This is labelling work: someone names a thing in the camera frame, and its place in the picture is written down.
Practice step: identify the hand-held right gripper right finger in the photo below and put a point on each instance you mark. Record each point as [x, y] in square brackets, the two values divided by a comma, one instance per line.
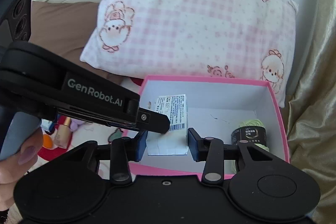
[194, 145]

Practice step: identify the green yarn ball black label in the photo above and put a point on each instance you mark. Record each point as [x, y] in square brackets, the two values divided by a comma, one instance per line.
[252, 132]

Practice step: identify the small orange object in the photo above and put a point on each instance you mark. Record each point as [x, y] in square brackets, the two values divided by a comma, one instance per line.
[47, 141]

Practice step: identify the brown pillow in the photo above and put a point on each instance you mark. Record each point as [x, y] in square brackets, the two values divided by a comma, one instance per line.
[60, 27]

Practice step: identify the red and white printed blanket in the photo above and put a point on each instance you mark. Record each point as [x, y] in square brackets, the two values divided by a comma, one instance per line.
[86, 134]

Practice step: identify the cosmetic bottle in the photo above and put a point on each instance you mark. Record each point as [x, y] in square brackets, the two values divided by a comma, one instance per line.
[63, 132]

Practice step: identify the person's left hand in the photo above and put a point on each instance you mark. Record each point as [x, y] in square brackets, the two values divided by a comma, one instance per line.
[26, 158]

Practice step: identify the white labelled packet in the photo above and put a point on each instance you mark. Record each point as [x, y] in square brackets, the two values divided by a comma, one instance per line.
[170, 113]

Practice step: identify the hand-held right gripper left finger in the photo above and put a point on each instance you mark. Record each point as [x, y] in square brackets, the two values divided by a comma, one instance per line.
[141, 146]

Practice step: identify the gold curtain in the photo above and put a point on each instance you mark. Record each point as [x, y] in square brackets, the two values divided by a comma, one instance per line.
[312, 108]

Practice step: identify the pink checked cartoon pillow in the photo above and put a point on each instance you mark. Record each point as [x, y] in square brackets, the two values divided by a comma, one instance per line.
[189, 29]

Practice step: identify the pink cardboard box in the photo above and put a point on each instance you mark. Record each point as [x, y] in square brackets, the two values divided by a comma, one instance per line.
[223, 98]

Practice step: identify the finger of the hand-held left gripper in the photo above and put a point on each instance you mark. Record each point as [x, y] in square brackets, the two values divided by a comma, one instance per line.
[155, 120]
[123, 126]

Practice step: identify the purple plush toy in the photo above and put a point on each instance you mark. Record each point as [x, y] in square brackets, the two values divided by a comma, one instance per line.
[78, 124]

